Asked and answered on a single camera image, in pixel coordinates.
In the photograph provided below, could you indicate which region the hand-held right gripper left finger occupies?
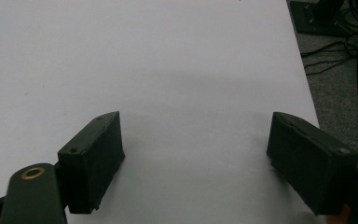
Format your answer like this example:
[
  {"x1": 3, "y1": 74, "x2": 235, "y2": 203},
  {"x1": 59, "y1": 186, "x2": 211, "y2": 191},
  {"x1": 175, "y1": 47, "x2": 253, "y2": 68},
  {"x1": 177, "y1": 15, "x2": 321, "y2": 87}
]
[{"x1": 57, "y1": 110, "x2": 127, "y2": 215}]

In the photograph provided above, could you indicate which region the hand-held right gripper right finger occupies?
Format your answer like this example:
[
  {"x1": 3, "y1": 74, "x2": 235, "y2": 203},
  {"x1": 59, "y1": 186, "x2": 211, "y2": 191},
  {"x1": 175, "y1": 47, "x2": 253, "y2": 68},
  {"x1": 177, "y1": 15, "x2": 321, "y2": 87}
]
[{"x1": 266, "y1": 111, "x2": 358, "y2": 217}]

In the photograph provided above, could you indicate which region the white paper sheet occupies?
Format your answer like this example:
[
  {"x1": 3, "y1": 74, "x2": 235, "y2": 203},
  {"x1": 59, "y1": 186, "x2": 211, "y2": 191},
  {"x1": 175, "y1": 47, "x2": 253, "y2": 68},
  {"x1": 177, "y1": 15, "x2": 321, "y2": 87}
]
[{"x1": 0, "y1": 0, "x2": 321, "y2": 224}]

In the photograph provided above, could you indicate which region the black metal stand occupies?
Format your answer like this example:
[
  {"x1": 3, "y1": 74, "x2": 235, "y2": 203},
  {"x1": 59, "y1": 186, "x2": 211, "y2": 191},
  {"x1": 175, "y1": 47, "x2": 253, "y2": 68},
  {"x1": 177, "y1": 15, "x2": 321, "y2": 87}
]
[{"x1": 288, "y1": 0, "x2": 355, "y2": 38}]

